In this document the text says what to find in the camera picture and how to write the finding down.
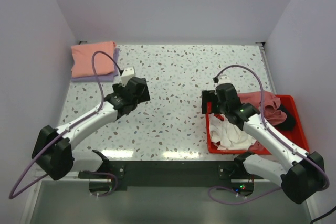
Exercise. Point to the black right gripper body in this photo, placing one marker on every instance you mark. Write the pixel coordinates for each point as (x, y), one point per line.
(222, 107)

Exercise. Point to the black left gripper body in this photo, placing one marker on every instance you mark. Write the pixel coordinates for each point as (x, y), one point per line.
(144, 97)

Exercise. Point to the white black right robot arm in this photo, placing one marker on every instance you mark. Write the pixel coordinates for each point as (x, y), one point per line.
(298, 173)

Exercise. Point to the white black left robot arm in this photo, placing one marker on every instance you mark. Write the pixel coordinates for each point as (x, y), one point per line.
(54, 146)

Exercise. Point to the white t shirt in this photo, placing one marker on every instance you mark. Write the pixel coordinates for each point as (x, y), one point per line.
(228, 136)

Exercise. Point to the folded purple t shirt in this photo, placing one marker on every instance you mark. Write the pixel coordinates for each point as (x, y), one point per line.
(102, 78)

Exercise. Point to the dusty rose t shirt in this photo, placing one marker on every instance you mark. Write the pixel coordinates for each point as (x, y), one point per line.
(273, 113)

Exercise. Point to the black t shirt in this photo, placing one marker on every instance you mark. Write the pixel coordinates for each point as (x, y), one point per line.
(289, 123)

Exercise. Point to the red plastic bin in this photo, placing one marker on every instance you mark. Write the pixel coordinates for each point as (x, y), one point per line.
(296, 135)

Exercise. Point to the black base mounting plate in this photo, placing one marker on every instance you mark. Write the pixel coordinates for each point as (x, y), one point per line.
(107, 182)

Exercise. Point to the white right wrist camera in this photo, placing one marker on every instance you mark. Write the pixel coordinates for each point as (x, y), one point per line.
(222, 79)

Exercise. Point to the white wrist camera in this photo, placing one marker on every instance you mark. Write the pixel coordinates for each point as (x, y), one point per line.
(126, 74)
(222, 79)

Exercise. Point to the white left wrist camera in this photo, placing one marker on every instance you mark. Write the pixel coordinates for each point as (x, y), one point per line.
(126, 74)

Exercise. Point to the aluminium front rail frame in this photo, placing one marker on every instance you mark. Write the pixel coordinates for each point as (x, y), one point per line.
(36, 171)

